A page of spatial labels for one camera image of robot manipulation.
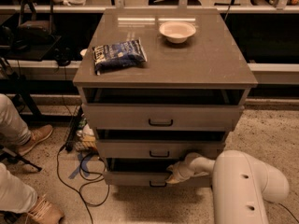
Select tan boot upper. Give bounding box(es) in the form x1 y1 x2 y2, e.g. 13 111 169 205
17 124 53 156

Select black tripod leg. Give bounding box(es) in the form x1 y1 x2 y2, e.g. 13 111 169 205
0 145 42 172

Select grey bottom drawer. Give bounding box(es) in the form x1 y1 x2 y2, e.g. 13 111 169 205
102 158 213 189

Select black cable right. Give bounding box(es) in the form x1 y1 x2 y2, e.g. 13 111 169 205
278 203 299 224

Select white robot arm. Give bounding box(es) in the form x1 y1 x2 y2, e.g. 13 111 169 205
166 150 290 224

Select tan boot lower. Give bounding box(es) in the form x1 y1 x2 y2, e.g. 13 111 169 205
27 196 64 224

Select white trouser leg upper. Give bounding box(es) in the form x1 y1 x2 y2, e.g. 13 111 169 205
0 94 31 146

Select black bag on shelf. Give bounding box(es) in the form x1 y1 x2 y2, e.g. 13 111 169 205
17 0 55 45

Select black wire basket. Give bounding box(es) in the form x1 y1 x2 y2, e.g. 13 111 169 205
64 106 97 153

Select tan boot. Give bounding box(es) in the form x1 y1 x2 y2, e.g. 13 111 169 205
17 124 53 156
27 196 64 224

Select grey middle drawer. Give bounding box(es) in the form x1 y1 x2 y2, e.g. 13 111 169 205
96 140 224 159

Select white bowl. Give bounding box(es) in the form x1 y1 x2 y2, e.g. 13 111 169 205
159 21 196 44

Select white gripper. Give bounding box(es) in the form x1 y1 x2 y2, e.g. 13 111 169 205
165 152 215 184

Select grey top drawer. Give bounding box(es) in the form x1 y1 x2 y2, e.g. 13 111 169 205
82 104 243 132

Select grey drawer cabinet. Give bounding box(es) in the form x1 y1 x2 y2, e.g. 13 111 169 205
72 8 259 185

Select white trouser leg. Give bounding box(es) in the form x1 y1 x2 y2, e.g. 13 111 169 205
0 94 31 146
0 163 37 214

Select black headphones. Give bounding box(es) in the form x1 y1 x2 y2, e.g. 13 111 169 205
54 48 72 67

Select black floor cable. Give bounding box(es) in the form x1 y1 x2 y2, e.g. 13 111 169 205
55 145 111 224

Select white trouser leg lower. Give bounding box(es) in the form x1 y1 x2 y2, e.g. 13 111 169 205
0 163 37 214

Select blue chip bag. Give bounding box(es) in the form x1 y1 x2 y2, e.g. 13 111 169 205
93 39 147 75

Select grey drawer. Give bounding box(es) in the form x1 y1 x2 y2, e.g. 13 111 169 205
102 158 213 189
82 104 243 132
96 140 224 159

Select blue tape cross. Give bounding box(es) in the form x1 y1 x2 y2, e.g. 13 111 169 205
68 153 93 179

